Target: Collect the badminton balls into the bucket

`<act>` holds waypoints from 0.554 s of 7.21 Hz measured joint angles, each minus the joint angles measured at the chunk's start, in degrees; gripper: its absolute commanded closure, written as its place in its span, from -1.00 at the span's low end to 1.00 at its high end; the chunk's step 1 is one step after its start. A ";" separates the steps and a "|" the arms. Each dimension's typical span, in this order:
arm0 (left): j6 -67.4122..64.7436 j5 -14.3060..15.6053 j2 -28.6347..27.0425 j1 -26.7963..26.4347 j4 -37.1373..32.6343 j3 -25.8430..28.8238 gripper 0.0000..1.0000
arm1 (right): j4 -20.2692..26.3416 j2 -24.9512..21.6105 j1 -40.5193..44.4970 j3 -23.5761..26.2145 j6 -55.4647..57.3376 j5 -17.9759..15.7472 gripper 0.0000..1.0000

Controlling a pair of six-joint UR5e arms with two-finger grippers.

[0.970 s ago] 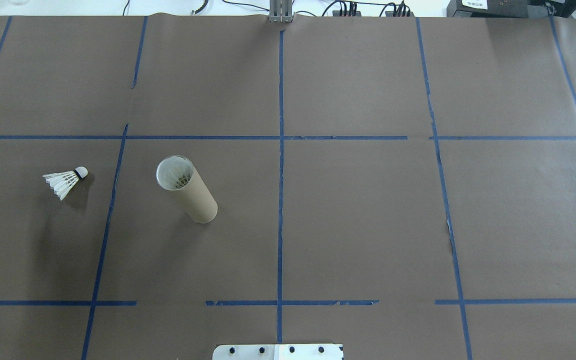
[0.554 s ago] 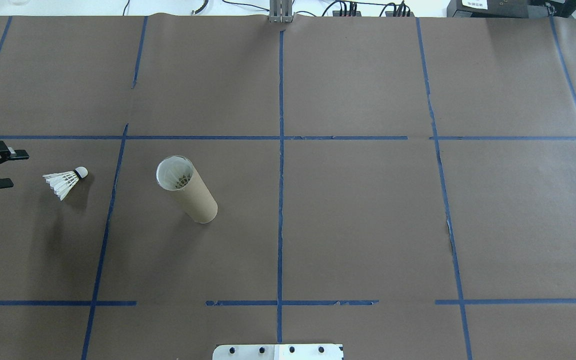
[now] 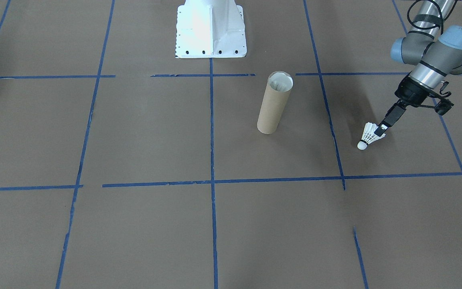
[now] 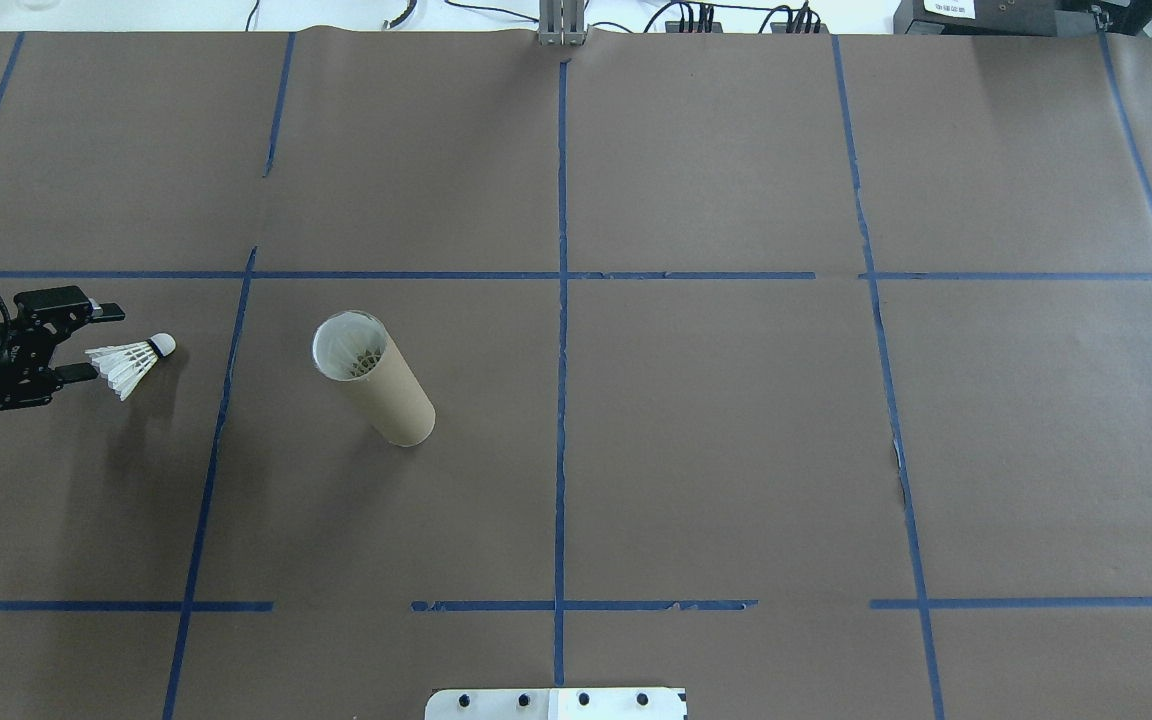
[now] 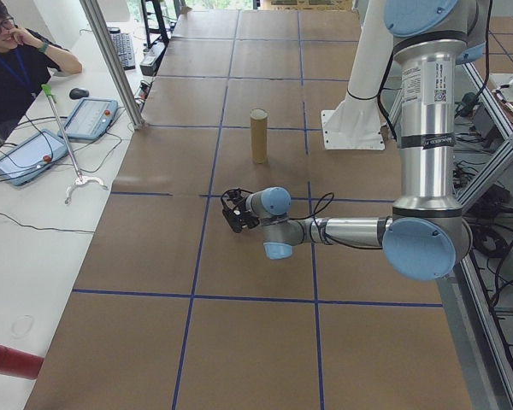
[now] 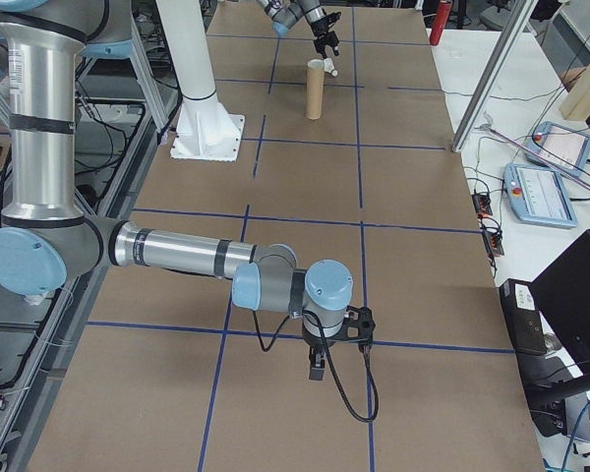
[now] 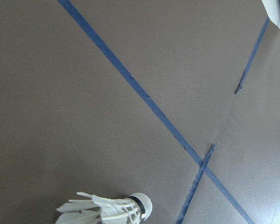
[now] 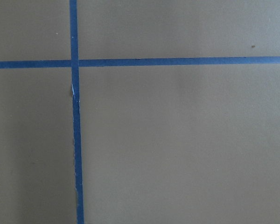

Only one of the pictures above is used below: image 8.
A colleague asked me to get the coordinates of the blue tape strip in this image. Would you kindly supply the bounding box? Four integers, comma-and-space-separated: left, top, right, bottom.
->
69, 0, 85, 224
0, 56, 280, 69

